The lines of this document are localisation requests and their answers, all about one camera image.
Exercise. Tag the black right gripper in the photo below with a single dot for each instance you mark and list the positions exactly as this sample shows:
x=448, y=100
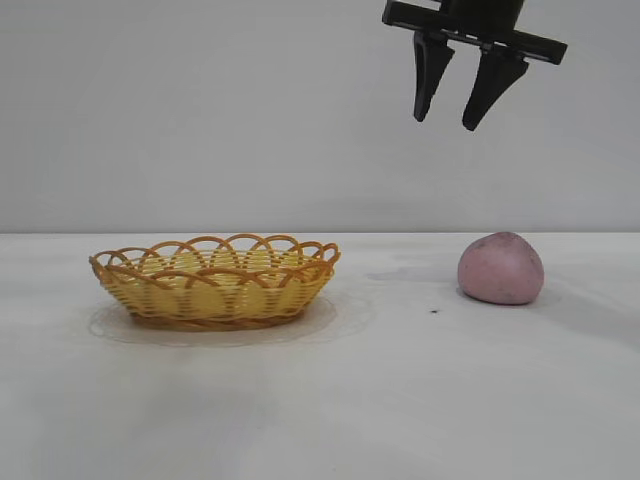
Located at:
x=500, y=35

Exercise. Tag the yellow woven wicker basket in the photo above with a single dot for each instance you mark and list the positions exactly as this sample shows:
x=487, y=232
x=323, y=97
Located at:
x=215, y=295

